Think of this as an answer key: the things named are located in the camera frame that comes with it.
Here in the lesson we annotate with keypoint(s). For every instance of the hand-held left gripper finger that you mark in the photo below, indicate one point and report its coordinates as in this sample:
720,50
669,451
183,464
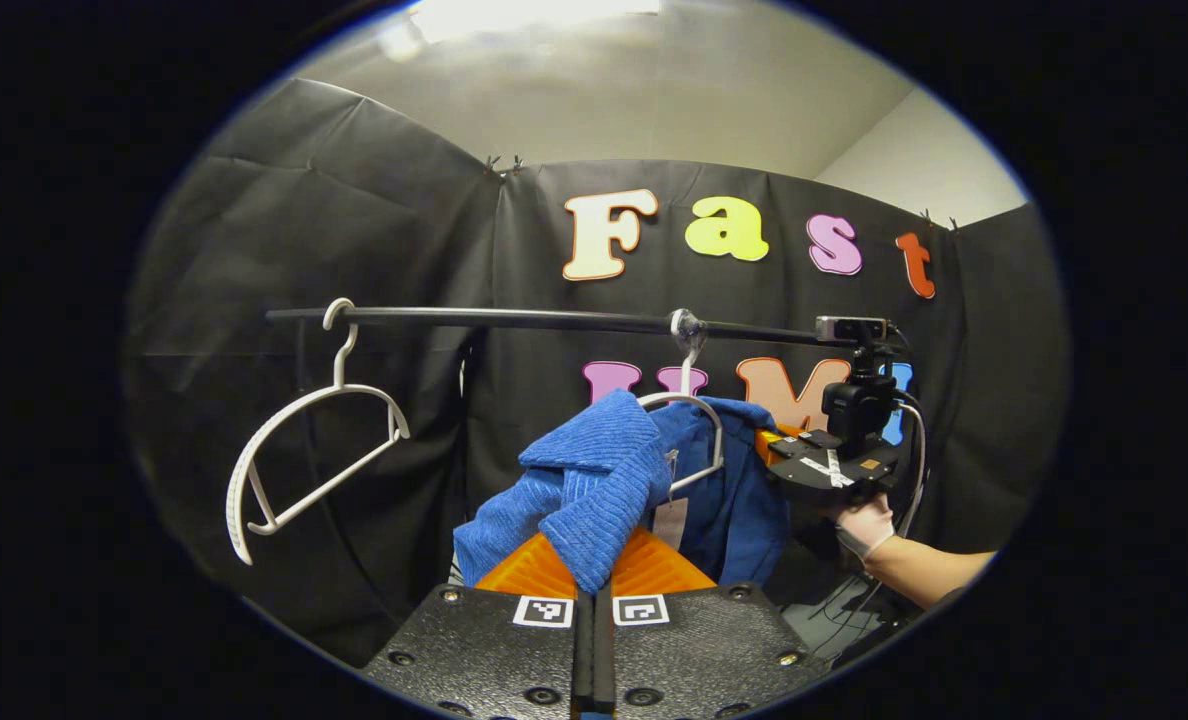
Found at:
604,660
584,660

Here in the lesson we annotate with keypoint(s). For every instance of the black metal clothes rack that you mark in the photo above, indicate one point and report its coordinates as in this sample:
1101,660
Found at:
504,318

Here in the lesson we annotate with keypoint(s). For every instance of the white plastic clothes hanger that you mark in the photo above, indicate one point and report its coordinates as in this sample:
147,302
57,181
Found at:
720,445
237,520

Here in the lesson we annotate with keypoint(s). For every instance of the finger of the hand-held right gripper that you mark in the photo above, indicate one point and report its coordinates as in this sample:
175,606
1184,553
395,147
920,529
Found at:
820,438
786,447

